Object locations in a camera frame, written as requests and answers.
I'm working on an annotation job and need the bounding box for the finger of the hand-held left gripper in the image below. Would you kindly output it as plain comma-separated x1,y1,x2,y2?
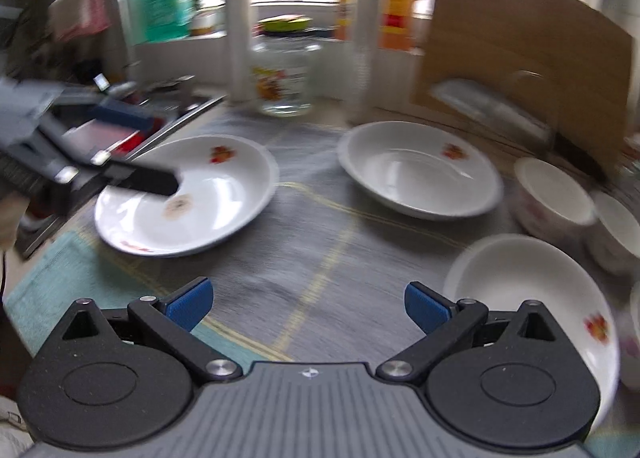
39,113,182,199
50,96,153,134

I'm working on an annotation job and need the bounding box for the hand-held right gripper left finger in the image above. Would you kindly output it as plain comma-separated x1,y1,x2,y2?
62,277,243,383

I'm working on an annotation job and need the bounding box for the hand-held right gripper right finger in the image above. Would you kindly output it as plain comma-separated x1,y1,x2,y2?
375,281,556,384

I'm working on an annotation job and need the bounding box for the white floral plate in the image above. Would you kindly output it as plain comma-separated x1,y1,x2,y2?
337,121,504,220
94,135,279,257

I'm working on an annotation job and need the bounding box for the white floral bowl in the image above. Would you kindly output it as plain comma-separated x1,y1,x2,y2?
512,157,597,239
585,191,640,275

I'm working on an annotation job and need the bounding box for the red plastic basin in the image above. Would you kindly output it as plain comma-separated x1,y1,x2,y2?
67,121,152,156

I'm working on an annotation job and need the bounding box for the stainless steel sink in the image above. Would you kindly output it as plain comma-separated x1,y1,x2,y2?
15,73,228,259

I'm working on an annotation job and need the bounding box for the steel faucet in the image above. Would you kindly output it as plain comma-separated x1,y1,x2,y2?
99,0,138,85

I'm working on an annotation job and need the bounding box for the white bowl with flower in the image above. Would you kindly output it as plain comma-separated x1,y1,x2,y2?
442,233,622,431

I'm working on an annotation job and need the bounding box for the pink cloth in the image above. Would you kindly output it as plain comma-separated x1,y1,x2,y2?
49,0,112,42

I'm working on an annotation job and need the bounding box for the small yellow white container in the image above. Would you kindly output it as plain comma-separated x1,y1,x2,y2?
190,8,226,36

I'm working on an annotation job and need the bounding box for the grey blue checked mat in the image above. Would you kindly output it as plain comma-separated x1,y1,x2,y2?
2,111,640,458

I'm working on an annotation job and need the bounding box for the white plastic wrap roll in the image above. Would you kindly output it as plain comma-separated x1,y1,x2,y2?
225,0,254,104

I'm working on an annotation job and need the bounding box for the glass jar with green lid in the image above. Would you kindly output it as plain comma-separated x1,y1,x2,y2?
249,13,323,117

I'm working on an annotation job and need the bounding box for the white roll at right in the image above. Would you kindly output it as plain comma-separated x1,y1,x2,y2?
350,0,387,124

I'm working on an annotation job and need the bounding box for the bamboo cutting board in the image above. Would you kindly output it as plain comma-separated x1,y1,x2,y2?
412,0,636,180

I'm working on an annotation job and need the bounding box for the black handled kitchen knife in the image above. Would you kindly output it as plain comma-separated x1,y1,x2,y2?
432,78,608,181

